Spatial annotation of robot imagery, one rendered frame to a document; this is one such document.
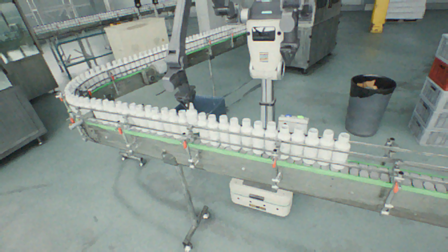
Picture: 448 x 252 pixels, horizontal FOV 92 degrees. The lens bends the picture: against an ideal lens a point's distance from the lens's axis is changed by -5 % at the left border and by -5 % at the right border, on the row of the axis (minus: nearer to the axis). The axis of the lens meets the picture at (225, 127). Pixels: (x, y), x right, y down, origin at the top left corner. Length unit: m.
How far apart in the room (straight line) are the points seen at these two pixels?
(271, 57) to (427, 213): 1.09
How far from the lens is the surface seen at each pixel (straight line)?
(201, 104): 1.91
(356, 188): 1.12
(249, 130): 1.06
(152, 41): 5.34
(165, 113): 1.27
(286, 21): 0.91
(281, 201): 1.90
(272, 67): 1.52
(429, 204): 1.19
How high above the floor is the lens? 1.73
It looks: 33 degrees down
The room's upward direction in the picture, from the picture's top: 7 degrees counter-clockwise
